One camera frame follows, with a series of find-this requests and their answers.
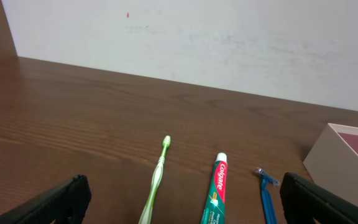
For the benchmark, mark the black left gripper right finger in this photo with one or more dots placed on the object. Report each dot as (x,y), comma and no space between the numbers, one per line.
(305,202)

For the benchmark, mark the blue disposable razor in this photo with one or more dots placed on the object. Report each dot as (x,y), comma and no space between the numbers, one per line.
(267,202)

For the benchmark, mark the Colgate toothpaste tube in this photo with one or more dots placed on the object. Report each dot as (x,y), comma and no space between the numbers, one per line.
(215,210)

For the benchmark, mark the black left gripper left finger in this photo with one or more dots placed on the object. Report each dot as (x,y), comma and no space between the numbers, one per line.
(63,203)

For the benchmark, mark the green white toothbrush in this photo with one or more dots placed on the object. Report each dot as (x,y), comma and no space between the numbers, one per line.
(146,215)

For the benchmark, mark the white box pink interior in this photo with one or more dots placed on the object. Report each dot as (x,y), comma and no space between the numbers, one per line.
(332,162)

